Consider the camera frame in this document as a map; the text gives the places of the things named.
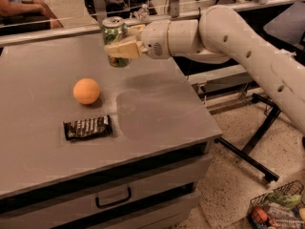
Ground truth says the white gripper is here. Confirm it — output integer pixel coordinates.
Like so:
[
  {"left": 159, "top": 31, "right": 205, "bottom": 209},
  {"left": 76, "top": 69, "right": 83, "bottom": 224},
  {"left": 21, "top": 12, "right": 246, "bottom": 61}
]
[{"left": 105, "top": 20, "right": 171, "bottom": 59}]

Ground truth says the green soda can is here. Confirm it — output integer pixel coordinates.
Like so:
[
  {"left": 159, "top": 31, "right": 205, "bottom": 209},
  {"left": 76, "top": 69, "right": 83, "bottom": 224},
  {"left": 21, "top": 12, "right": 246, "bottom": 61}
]
[{"left": 102, "top": 16, "right": 130, "bottom": 68}]

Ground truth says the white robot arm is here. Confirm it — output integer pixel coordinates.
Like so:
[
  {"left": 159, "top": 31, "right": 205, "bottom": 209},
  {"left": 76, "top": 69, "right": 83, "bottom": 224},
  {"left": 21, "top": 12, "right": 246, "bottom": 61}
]
[{"left": 105, "top": 6, "right": 305, "bottom": 135}]

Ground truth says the person's forearm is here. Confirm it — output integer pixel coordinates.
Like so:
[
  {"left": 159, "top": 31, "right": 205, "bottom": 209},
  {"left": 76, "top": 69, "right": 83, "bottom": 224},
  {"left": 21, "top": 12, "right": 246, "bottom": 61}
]
[{"left": 0, "top": 0, "right": 53, "bottom": 19}]

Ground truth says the black rxbar chocolate wrapper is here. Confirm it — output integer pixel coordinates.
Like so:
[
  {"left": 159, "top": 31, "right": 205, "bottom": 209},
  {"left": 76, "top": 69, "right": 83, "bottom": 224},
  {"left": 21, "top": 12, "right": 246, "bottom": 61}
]
[{"left": 63, "top": 115, "right": 112, "bottom": 141}]

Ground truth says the clear plastic bottle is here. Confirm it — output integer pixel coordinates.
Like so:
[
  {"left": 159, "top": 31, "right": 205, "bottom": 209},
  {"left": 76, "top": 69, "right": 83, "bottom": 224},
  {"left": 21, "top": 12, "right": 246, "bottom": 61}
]
[{"left": 133, "top": 4, "right": 150, "bottom": 21}]

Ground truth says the orange ball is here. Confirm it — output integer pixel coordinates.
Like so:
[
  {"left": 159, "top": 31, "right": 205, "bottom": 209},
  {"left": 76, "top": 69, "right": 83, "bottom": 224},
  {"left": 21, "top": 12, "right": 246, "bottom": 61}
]
[{"left": 73, "top": 78, "right": 100, "bottom": 105}]

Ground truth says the black metal floor stand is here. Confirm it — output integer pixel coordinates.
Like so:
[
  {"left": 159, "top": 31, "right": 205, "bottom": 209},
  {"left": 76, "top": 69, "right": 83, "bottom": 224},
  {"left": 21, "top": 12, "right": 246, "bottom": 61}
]
[{"left": 214, "top": 94, "right": 281, "bottom": 182}]

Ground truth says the grey cabinet drawer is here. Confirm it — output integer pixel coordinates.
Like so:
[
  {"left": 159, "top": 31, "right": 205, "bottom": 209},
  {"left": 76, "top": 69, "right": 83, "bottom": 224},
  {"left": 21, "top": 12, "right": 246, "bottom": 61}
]
[{"left": 1, "top": 155, "right": 212, "bottom": 229}]

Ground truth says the black drawer handle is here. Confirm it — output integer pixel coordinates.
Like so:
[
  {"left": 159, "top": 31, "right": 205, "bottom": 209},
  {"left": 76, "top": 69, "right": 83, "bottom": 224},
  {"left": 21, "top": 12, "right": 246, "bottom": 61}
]
[{"left": 94, "top": 186, "right": 132, "bottom": 209}]

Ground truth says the wire basket with groceries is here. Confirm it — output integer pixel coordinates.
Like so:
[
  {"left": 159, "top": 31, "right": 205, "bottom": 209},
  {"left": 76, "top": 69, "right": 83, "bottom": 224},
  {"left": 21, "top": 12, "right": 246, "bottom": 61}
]
[{"left": 247, "top": 180, "right": 305, "bottom": 229}]

